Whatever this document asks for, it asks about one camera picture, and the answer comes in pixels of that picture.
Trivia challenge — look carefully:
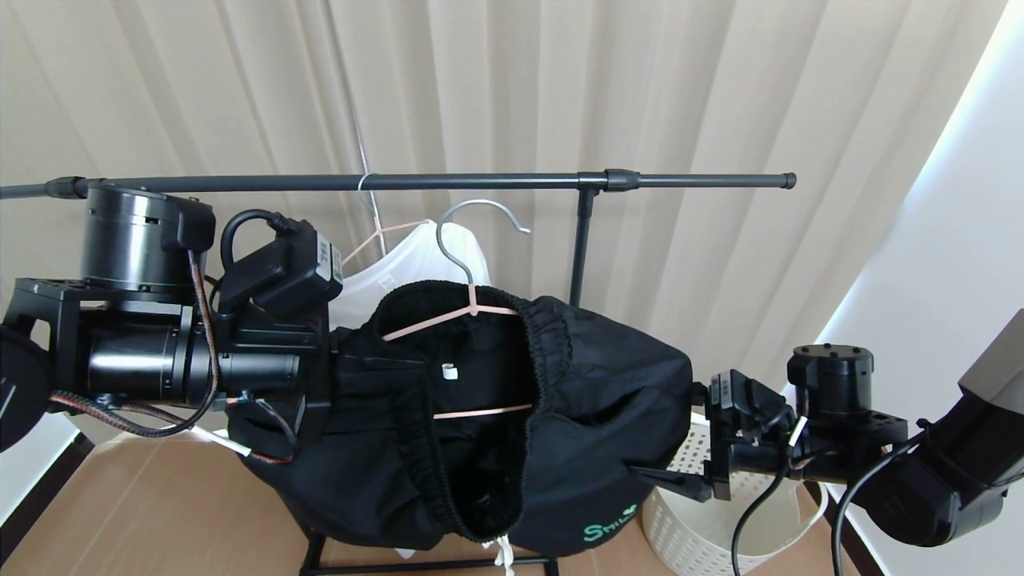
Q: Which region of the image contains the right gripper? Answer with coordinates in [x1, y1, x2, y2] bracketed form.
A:
[628, 384, 802, 503]

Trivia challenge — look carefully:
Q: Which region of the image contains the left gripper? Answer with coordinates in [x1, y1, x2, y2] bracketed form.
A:
[84, 308, 334, 450]

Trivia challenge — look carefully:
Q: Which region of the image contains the black garment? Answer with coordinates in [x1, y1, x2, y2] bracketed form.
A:
[228, 280, 695, 576]

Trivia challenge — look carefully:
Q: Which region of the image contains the pink clothes hanger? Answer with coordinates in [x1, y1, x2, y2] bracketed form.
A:
[342, 174, 429, 270]
[382, 200, 535, 422]

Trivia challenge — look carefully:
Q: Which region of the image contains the white printed t-shirt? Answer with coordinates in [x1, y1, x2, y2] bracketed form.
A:
[328, 220, 493, 330]

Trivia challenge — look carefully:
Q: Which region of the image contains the white laundry basket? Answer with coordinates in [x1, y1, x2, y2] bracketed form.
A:
[642, 412, 829, 576]

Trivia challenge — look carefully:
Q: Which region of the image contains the black clothes rack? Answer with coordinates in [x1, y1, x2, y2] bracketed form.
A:
[0, 170, 798, 576]

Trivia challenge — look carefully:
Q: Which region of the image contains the beige curtain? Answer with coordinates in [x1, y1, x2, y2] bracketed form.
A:
[0, 0, 1009, 449]

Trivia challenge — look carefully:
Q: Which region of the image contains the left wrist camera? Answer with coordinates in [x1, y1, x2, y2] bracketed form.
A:
[218, 226, 345, 322]

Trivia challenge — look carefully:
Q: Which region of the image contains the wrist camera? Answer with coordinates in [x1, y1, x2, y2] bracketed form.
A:
[708, 370, 795, 445]
[218, 226, 345, 322]

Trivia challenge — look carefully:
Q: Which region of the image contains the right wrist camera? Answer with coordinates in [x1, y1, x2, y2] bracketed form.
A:
[708, 370, 795, 445]

